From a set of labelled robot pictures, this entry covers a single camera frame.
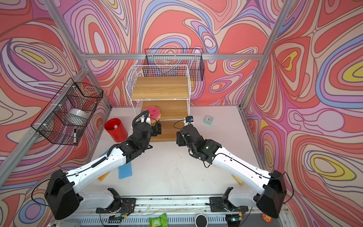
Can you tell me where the pink smiley scrub sponge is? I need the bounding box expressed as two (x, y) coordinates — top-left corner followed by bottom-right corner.
(145, 106), (161, 126)

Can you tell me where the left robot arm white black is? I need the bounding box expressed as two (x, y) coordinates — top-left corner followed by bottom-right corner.
(44, 122), (162, 220)

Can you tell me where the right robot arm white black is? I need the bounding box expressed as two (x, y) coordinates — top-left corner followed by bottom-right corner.
(176, 124), (287, 218)

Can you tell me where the mint square alarm clock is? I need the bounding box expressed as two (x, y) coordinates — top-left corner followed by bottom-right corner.
(203, 115), (214, 125)

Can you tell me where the red cylindrical cup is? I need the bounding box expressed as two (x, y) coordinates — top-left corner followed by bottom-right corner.
(104, 118), (128, 143)

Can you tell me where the orange yellow rectangular sponge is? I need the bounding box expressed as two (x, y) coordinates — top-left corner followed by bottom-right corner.
(98, 171), (110, 181)

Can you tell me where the yellow sponge near right edge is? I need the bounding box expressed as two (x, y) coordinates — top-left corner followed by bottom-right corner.
(232, 174), (244, 185)

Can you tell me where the black white round speaker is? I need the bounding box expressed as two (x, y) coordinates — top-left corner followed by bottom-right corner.
(194, 214), (208, 227)

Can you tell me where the green snack packet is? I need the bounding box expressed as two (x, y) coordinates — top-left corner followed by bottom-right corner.
(148, 213), (168, 227)

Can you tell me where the red round sticker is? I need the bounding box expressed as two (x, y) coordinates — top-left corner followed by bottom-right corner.
(262, 213), (273, 224)

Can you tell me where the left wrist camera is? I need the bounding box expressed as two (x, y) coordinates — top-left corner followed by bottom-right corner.
(139, 110), (151, 125)

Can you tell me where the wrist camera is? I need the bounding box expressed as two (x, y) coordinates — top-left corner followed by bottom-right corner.
(184, 116), (194, 126)
(139, 110), (151, 125)

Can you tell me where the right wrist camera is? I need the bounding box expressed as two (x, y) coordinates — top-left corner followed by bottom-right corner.
(184, 116), (194, 126)

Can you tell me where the white wire wooden shelf rack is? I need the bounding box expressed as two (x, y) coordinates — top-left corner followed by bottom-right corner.
(125, 65), (191, 142)

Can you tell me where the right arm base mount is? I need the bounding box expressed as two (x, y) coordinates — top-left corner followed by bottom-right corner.
(205, 187), (249, 223)

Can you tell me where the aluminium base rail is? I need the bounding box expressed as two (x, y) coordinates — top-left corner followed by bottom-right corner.
(48, 192), (296, 227)

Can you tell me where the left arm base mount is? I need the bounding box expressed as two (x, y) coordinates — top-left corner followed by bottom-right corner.
(96, 188), (137, 227)

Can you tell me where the black wire basket left wall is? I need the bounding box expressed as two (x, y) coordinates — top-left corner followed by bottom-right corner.
(31, 79), (104, 146)

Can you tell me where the black wire basket wall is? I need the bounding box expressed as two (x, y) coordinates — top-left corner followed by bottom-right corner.
(143, 47), (205, 81)
(31, 79), (104, 146)

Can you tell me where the black wire basket back wall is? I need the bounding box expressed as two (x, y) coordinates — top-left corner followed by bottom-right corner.
(143, 47), (205, 81)

